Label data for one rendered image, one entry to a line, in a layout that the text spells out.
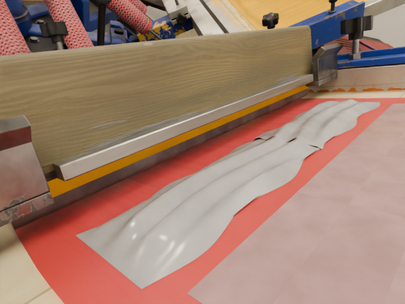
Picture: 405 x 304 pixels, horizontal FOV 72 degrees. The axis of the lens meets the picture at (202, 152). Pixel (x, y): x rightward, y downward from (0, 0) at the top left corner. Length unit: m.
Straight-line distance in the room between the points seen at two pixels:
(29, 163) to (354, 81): 0.44
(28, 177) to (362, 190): 0.19
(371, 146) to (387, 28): 2.03
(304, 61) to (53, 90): 0.34
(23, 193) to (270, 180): 0.15
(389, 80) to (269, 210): 0.36
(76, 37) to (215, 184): 0.53
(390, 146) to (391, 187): 0.07
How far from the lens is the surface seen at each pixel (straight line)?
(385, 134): 0.29
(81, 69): 0.20
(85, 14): 1.22
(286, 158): 0.23
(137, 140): 0.20
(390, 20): 2.27
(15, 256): 0.20
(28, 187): 0.18
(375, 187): 0.20
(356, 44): 0.52
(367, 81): 0.50
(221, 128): 0.30
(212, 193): 0.18
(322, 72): 0.45
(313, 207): 0.17
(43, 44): 0.92
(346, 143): 0.27
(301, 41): 0.43
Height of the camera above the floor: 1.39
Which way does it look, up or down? 40 degrees down
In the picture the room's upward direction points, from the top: 19 degrees clockwise
